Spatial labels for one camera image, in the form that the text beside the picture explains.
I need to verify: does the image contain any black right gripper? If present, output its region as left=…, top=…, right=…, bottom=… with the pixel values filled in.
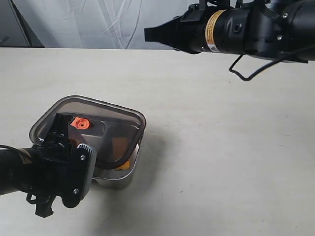
left=144, top=7, right=249, bottom=55

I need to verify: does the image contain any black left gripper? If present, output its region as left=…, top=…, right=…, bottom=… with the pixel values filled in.
left=26, top=113, right=79, bottom=218

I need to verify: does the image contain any smoked transparent plastic lid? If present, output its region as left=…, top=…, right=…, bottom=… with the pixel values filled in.
left=29, top=95, right=146, bottom=170

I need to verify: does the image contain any yellow toy cheese wedge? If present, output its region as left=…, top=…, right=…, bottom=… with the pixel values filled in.
left=112, top=137, right=130, bottom=171

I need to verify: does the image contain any stainless steel lunch box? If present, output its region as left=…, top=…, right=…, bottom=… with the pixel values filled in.
left=93, top=145, right=141, bottom=190

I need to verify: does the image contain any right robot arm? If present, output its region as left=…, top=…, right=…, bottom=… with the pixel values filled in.
left=144, top=0, right=315, bottom=63

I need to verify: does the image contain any white backdrop curtain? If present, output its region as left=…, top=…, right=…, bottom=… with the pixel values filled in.
left=11, top=0, right=194, bottom=50

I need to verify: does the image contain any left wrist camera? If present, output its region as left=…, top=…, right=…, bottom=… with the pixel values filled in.
left=61, top=143, right=97, bottom=208

